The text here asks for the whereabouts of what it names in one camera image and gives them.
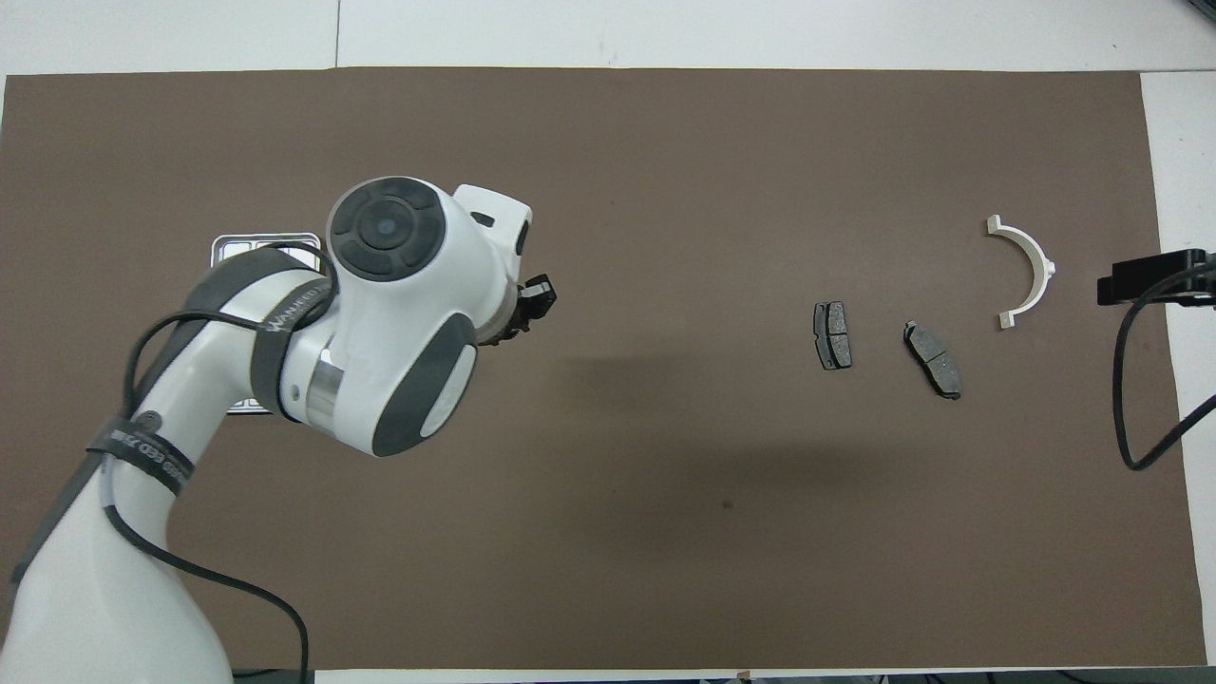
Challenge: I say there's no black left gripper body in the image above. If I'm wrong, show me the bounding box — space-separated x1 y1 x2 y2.
475 285 535 349

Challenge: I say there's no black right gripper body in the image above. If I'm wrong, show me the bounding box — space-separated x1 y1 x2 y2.
1178 249 1216 307

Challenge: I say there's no silver metal tray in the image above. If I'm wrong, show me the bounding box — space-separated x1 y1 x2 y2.
211 233 324 415

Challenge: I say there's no brown table mat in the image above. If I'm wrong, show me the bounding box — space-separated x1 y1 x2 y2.
0 66 1207 672

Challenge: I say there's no large grey brake pad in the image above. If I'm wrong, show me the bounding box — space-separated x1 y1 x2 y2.
902 320 963 402

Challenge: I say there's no small rectangular brake pad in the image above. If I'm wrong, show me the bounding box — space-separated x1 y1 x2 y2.
812 301 853 371

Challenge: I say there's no white half-ring clamp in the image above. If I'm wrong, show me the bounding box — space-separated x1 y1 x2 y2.
985 216 1057 331

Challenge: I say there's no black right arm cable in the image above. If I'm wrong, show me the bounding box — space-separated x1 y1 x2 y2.
1112 264 1216 472

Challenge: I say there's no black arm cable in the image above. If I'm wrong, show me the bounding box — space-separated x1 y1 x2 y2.
1112 264 1216 472
100 242 338 684

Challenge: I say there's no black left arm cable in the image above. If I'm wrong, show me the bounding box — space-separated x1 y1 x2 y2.
100 242 338 684

